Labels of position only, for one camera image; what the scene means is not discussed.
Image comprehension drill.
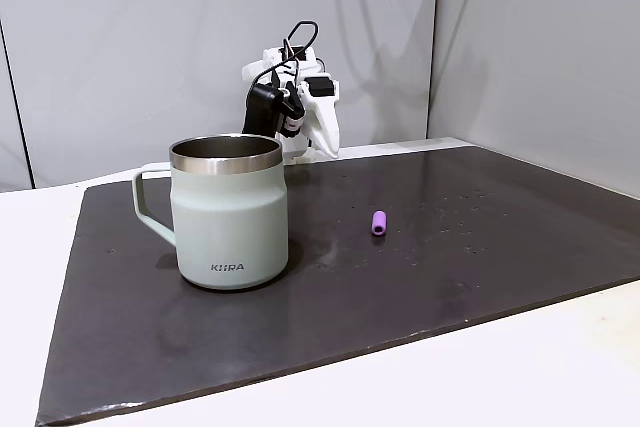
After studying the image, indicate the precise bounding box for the black oval camera box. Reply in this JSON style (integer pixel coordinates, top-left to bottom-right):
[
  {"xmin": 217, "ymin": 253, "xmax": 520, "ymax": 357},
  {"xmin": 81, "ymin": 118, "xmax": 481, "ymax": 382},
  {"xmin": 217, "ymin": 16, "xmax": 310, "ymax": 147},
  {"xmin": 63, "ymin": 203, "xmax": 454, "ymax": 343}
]
[{"xmin": 242, "ymin": 83, "xmax": 304, "ymax": 139}]

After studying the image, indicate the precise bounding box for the black table mat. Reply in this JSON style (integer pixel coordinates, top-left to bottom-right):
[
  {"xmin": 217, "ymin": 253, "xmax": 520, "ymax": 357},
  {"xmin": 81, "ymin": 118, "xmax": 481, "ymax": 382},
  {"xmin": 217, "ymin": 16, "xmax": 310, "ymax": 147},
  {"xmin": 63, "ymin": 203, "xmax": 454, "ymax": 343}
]
[{"xmin": 34, "ymin": 145, "xmax": 640, "ymax": 427}]

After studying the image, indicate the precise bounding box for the pale green steel mug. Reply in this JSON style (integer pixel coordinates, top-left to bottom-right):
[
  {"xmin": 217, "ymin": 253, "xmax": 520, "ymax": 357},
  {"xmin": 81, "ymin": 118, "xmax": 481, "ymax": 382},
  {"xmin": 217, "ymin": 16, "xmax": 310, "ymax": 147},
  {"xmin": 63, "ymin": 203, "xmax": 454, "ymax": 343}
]
[{"xmin": 131, "ymin": 133, "xmax": 290, "ymax": 292}]

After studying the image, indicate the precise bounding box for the purple pen grip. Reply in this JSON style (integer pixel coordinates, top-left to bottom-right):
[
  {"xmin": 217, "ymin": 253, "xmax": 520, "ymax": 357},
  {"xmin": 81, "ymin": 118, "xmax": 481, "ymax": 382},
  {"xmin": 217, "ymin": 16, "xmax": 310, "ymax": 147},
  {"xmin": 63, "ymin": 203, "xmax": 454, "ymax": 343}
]
[{"xmin": 370, "ymin": 209, "xmax": 390, "ymax": 238}]

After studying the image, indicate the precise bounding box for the black camera cable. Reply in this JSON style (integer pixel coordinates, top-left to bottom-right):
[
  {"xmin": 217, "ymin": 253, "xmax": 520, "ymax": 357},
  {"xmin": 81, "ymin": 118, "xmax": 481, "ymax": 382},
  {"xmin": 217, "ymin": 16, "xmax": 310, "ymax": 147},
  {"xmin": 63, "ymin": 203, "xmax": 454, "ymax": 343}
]
[{"xmin": 248, "ymin": 20, "xmax": 320, "ymax": 98}]

